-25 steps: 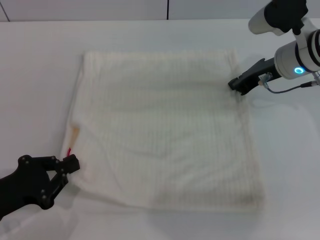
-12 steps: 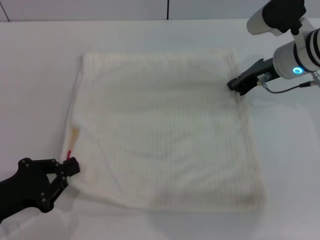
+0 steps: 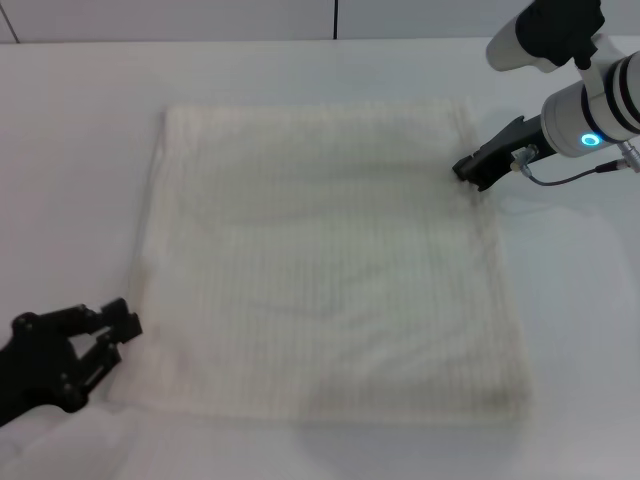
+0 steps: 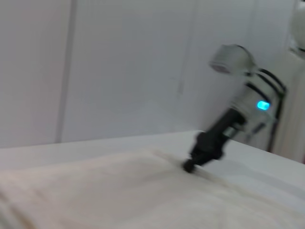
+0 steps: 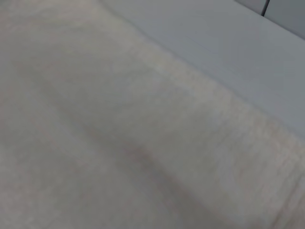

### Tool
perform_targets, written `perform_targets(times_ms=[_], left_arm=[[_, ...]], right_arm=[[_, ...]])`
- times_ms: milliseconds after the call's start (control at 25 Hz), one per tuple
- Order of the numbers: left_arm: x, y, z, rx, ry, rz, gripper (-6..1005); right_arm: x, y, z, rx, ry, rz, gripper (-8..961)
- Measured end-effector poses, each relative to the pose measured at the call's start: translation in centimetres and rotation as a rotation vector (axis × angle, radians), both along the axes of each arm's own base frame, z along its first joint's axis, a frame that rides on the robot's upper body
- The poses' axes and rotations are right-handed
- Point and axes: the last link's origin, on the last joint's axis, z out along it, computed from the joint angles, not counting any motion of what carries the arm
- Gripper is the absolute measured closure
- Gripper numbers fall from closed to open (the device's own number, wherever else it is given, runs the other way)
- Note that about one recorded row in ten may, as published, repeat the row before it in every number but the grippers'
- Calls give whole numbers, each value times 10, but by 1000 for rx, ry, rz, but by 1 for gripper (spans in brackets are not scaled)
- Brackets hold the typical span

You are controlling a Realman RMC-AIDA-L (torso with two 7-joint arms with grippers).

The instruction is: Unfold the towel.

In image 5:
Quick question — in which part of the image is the white ribbed towel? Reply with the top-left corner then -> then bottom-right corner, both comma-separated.
0,0 -> 305,229

